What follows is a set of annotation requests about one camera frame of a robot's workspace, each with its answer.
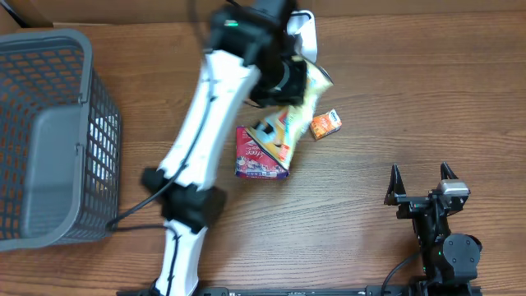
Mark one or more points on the grey plastic mesh basket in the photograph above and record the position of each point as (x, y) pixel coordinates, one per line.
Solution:
(60, 142)

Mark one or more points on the red purple Carefree pack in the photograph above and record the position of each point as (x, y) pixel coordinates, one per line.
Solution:
(252, 161)

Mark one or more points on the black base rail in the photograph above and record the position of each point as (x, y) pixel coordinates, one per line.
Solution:
(370, 290)

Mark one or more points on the white barcode scanner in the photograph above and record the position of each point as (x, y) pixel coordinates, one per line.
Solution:
(302, 24)

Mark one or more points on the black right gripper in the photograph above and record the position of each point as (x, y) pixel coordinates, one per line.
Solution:
(410, 204)

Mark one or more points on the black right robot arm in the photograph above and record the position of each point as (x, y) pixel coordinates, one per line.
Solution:
(448, 259)

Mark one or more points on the yellow snack bag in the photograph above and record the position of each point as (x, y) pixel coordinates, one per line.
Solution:
(278, 133)

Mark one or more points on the small orange box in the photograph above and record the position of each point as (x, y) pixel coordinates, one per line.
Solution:
(325, 124)

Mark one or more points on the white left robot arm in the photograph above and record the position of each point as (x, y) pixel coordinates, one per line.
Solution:
(249, 54)

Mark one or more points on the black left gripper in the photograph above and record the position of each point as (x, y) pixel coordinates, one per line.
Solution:
(292, 94)

